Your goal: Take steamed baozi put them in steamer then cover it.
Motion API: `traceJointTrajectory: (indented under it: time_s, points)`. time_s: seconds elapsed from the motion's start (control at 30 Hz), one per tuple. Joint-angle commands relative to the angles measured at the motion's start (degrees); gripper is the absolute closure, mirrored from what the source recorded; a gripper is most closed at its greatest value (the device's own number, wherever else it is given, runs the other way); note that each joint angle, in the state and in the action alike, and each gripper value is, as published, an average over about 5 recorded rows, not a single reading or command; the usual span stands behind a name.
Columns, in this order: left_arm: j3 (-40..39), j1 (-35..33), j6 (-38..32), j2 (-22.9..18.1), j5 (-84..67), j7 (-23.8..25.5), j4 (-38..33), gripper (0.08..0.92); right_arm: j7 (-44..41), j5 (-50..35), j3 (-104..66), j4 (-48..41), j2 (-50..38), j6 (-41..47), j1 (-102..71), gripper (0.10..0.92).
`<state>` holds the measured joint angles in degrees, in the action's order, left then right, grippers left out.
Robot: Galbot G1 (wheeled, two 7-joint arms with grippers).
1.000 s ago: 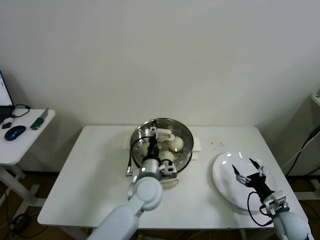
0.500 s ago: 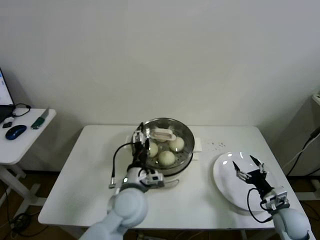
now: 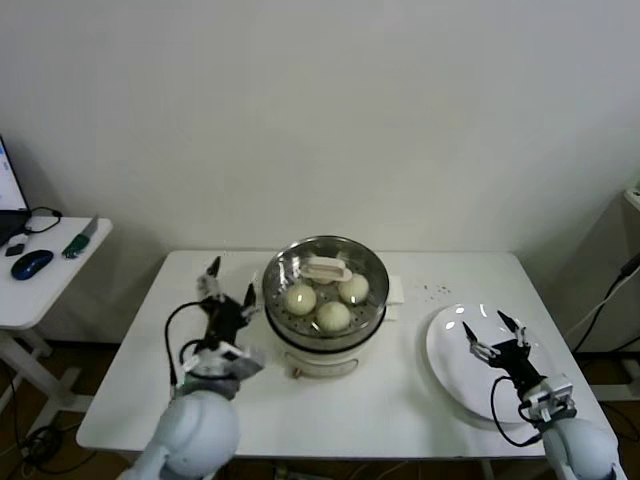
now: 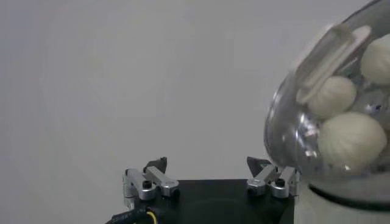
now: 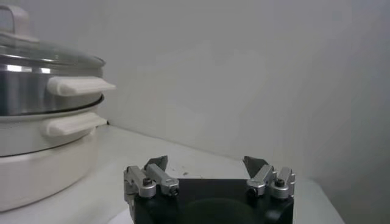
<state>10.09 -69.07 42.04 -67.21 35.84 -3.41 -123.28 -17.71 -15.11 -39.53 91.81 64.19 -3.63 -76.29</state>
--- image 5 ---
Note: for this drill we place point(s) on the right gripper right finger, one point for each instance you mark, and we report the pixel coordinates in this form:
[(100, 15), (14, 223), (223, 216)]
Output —
[(262, 178)]

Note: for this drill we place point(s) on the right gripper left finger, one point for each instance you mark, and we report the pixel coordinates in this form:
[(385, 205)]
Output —
[(164, 179)]

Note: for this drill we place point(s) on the glass pot lid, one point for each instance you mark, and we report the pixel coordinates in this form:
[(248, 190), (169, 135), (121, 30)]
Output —
[(18, 24)]

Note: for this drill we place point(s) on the stainless steel steamer basket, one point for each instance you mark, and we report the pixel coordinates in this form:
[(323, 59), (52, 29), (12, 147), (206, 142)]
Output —
[(24, 91)]

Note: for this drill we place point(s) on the dark crumbs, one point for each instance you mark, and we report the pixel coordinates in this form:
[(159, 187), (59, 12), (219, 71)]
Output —
[(185, 173)]

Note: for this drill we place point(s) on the white electric pot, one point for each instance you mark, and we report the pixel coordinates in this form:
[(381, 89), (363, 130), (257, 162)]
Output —
[(36, 176)]

